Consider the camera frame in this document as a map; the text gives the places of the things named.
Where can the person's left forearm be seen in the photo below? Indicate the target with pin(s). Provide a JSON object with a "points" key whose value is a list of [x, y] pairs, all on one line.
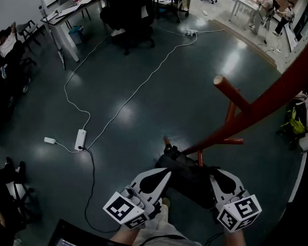
{"points": [[120, 236]]}

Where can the white power strip with plugs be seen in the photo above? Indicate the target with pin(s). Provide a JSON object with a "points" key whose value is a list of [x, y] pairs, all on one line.
{"points": [[190, 32]]}

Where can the black and yellow-green bag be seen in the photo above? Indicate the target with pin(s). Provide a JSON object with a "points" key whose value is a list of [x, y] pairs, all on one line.
{"points": [[295, 123]]}

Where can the person's beige trousers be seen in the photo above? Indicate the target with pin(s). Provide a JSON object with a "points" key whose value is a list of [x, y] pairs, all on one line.
{"points": [[164, 227]]}

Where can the person's right forearm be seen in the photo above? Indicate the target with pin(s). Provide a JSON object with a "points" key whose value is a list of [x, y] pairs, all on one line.
{"points": [[234, 238]]}

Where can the black laptop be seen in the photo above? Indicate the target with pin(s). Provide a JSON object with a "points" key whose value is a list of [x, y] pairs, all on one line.
{"points": [[74, 236]]}

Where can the black folding chair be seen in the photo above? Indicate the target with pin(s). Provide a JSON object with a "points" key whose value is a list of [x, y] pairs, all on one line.
{"points": [[10, 193]]}

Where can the white power adapter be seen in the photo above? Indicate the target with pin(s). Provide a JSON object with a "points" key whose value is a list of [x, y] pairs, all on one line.
{"points": [[49, 140]]}

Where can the small white table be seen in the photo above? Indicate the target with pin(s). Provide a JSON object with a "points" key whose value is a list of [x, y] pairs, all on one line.
{"points": [[243, 5]]}

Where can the black office chair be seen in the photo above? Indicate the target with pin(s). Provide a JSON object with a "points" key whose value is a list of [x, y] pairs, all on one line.
{"points": [[138, 27]]}

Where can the grey chair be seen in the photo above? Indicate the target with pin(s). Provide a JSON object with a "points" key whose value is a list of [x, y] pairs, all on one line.
{"points": [[28, 31]]}

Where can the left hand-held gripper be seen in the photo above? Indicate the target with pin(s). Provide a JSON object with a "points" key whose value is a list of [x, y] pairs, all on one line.
{"points": [[123, 209]]}

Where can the bin with blue bag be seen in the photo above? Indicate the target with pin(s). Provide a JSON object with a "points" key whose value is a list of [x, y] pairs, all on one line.
{"points": [[75, 35]]}

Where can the grey desk with white legs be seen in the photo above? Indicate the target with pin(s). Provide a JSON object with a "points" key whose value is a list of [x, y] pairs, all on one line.
{"points": [[66, 11]]}

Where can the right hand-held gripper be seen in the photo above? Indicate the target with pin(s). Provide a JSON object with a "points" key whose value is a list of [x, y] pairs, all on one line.
{"points": [[240, 211]]}

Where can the red coat rack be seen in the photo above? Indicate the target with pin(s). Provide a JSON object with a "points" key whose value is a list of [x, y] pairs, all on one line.
{"points": [[259, 106]]}

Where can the black backpack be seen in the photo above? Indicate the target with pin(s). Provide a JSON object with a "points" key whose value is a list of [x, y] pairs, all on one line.
{"points": [[190, 181]]}

